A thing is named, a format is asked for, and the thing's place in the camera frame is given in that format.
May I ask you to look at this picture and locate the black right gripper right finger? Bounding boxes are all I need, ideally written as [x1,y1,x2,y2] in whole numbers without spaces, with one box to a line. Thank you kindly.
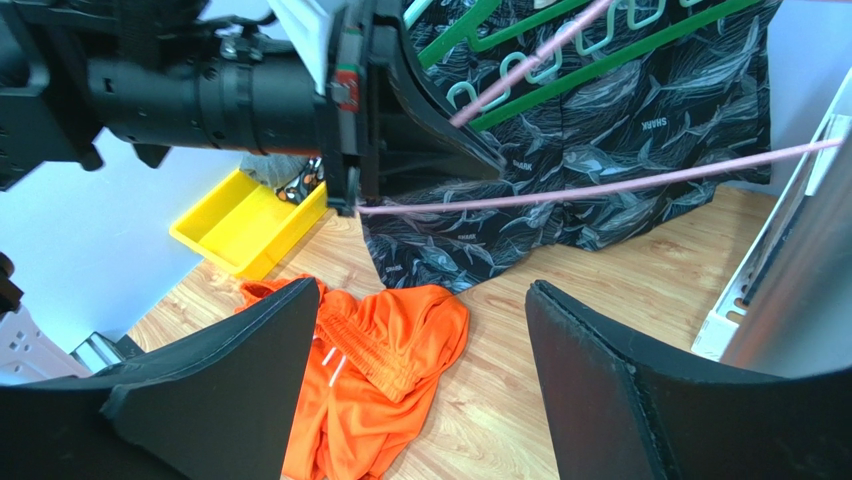
[525,280,851,479]

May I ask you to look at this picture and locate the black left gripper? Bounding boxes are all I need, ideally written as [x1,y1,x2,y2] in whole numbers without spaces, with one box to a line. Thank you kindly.
[88,16,506,216]

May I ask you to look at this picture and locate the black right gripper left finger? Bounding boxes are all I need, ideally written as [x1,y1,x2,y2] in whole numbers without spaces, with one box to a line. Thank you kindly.
[1,278,319,479]

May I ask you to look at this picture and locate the orange mesh shorts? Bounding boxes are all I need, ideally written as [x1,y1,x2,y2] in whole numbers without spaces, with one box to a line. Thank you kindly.
[234,274,471,480]

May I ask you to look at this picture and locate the pink wire hanger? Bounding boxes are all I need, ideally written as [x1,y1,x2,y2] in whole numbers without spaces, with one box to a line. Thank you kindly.
[355,0,847,216]

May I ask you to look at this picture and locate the dark green hanger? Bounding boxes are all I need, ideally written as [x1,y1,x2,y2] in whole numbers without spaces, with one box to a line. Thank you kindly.
[418,1,753,131]

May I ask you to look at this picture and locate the dark shark print shorts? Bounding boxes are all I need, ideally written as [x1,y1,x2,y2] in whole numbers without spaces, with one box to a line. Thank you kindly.
[361,1,779,293]

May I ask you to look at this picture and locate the light green hanger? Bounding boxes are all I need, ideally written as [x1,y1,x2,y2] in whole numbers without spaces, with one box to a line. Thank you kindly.
[420,1,669,127]

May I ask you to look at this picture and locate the black orange patterned cloth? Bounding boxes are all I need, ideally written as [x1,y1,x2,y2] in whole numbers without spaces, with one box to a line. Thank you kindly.
[275,157,325,205]

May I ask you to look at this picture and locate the grey folded cloth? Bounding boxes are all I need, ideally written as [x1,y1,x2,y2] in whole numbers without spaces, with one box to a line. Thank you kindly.
[239,154,309,189]

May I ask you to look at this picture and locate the yellow plastic tray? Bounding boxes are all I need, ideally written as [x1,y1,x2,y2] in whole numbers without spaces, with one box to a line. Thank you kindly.
[169,170,327,280]

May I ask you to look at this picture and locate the silver clothes rack rail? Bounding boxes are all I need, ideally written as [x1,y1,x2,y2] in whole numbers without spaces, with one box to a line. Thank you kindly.
[721,140,851,378]

